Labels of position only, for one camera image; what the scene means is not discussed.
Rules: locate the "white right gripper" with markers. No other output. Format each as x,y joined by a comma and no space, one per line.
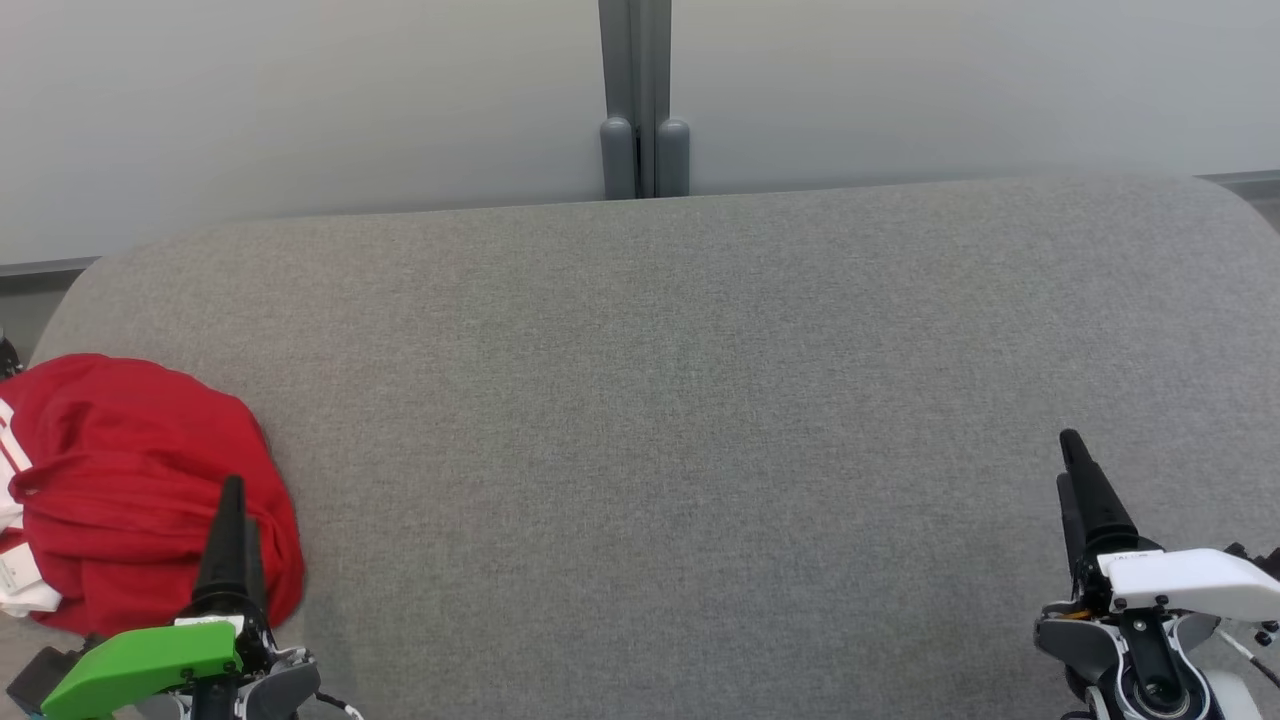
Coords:
1190,582

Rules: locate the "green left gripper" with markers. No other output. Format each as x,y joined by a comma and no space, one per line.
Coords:
140,665

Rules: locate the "red white Bulls jersey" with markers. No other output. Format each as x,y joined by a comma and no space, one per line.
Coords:
140,440

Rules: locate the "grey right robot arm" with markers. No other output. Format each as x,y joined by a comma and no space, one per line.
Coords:
1070,640

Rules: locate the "red white garment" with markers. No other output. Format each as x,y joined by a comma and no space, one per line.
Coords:
18,590

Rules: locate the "grey double partition post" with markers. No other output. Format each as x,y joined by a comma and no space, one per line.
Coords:
645,120

